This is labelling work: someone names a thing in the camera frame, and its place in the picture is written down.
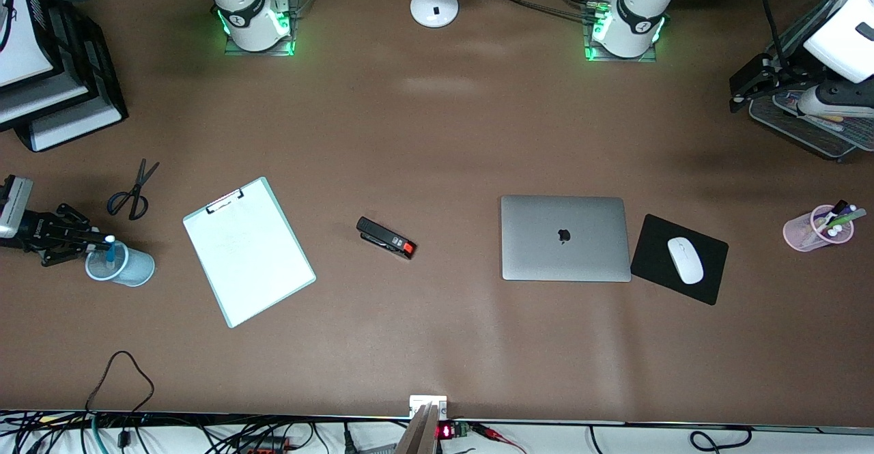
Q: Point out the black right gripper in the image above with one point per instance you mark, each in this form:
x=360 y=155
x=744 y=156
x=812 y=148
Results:
x=41 y=226

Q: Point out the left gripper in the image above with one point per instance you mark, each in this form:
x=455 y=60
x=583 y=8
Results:
x=785 y=77

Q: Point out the blue marker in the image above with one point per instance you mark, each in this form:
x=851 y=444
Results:
x=110 y=250

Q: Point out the silver laptop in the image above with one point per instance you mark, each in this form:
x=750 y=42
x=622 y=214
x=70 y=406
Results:
x=546 y=249

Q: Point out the yellow marker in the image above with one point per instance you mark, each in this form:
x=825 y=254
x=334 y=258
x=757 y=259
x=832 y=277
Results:
x=834 y=119

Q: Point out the black marker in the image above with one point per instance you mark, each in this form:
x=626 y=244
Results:
x=834 y=211

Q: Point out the purple marker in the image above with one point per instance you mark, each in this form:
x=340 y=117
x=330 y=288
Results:
x=845 y=212

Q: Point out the green marker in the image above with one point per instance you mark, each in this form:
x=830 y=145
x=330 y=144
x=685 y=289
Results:
x=850 y=218

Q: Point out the blue mesh cup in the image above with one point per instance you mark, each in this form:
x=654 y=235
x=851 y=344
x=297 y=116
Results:
x=133 y=268

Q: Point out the black scissors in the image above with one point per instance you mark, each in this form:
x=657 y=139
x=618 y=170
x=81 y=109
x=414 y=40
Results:
x=136 y=191

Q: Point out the dark mesh desk tray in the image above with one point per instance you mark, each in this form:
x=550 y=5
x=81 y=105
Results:
x=819 y=141

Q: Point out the black stacked paper trays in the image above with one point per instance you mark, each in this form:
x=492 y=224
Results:
x=102 y=85

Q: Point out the pink mesh cup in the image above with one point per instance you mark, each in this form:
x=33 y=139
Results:
x=799 y=232

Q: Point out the white clipboard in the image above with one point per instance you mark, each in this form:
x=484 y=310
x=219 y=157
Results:
x=249 y=263

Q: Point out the white computer mouse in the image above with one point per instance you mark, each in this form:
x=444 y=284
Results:
x=685 y=260

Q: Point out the black mouse pad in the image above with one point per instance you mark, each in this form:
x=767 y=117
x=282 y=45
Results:
x=652 y=249

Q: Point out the white paper sheet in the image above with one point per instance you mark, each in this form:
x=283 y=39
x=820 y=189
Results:
x=27 y=37

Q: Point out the black stapler red tip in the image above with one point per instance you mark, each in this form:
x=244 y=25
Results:
x=382 y=235

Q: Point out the small white box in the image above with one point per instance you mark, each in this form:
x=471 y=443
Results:
x=428 y=405

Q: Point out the circuit board red display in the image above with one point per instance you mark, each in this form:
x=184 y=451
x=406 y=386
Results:
x=452 y=431

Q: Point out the grey camera mount bar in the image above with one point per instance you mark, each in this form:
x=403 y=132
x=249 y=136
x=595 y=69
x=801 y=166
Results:
x=418 y=433

